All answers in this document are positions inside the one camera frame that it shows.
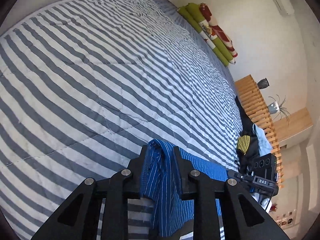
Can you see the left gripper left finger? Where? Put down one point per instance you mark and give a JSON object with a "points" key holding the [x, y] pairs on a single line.
{"points": [[96, 208]]}

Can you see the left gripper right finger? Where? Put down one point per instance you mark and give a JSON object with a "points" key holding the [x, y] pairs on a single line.
{"points": [[222, 203]]}

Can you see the blue striped shirt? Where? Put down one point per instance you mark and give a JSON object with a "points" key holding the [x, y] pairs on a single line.
{"points": [[157, 182]]}

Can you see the white gloved left hand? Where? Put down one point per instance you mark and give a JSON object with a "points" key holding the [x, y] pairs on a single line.
{"points": [[262, 199]]}

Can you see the light blue denim garment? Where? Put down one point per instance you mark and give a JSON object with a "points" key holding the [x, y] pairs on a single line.
{"points": [[263, 143]]}

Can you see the black shorts yellow stripes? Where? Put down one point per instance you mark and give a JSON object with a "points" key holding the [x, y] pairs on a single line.
{"points": [[247, 148]]}

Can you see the wooden shelf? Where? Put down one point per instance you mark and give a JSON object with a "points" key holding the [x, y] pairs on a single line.
{"points": [[296, 123]]}

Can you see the potted plant white pot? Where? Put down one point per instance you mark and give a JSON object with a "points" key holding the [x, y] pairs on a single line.
{"points": [[277, 107]]}

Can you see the wooden slatted headboard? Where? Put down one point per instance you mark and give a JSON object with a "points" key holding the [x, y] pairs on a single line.
{"points": [[255, 107]]}

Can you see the dark ceramic vase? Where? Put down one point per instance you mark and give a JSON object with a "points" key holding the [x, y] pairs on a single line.
{"points": [[263, 83]]}

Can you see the blue white striped bedspread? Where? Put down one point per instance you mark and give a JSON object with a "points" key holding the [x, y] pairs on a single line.
{"points": [[86, 83]]}

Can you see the red floral folded blanket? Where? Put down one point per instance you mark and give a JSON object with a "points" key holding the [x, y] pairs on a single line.
{"points": [[216, 34]]}

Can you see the green folded blanket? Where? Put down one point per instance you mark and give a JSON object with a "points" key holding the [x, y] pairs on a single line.
{"points": [[201, 19]]}

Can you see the wall power outlets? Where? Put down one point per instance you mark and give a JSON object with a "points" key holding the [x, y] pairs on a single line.
{"points": [[286, 220]]}

